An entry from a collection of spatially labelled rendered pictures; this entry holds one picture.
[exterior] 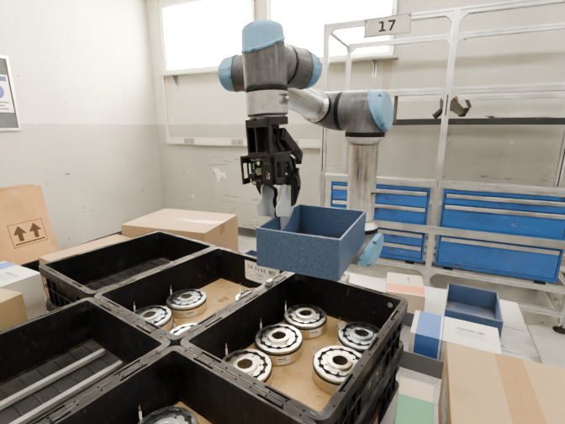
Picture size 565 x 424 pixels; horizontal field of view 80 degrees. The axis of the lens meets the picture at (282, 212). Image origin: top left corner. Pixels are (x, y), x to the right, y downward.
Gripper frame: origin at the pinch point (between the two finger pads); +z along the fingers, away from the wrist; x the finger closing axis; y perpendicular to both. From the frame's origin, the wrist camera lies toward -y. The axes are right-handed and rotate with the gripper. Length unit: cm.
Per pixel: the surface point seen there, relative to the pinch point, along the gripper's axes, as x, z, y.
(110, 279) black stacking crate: -66, 24, -7
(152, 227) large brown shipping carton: -79, 16, -38
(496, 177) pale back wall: 65, 30, -283
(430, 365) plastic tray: 27, 41, -23
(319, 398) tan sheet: 10.4, 29.6, 9.5
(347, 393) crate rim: 17.7, 20.5, 16.7
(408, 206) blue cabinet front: 3, 39, -197
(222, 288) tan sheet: -30.5, 26.6, -17.8
